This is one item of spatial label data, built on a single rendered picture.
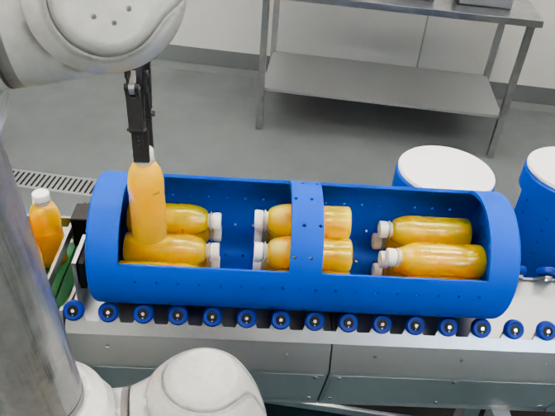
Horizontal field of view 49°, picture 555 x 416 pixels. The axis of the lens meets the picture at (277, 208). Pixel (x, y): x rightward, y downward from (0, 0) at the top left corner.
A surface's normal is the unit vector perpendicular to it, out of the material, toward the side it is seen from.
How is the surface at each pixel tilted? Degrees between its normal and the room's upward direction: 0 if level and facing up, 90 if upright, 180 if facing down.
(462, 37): 90
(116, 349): 70
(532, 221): 90
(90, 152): 0
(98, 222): 41
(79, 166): 0
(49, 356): 88
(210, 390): 6
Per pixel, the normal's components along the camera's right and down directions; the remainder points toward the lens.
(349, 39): -0.12, 0.58
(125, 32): 0.33, 0.32
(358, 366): 0.04, 0.29
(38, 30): -0.38, 0.68
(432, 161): 0.07, -0.80
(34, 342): 0.77, 0.41
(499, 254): 0.05, -0.09
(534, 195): -0.90, 0.21
